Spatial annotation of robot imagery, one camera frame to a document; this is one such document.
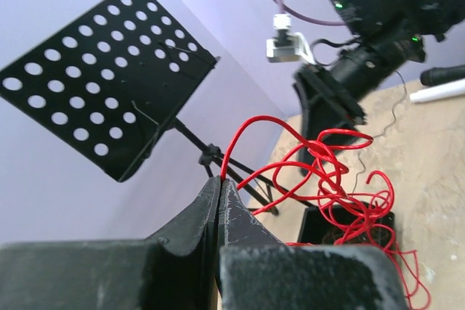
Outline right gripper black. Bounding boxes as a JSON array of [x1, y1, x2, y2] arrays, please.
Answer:
[[292, 65, 368, 176]]

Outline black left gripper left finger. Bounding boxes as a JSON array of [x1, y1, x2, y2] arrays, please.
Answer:
[[1, 177, 221, 309]]

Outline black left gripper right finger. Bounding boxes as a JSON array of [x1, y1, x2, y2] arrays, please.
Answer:
[[219, 179, 408, 309]]

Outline red wire tangle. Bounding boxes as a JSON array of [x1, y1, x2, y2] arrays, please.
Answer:
[[220, 115, 432, 310]]

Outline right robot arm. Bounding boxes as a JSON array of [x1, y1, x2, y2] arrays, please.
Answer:
[[294, 0, 464, 147]]

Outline black plastic bin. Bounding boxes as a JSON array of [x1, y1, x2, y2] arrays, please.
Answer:
[[296, 203, 396, 251]]

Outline black cylinder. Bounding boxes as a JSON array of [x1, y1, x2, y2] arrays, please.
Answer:
[[420, 65, 465, 87]]

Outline white cylinder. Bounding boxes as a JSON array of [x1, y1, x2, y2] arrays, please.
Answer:
[[409, 79, 465, 103]]

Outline black music stand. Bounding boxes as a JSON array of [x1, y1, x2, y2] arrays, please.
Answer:
[[0, 0, 317, 216]]

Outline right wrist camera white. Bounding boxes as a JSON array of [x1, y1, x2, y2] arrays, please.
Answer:
[[266, 13, 316, 64]]

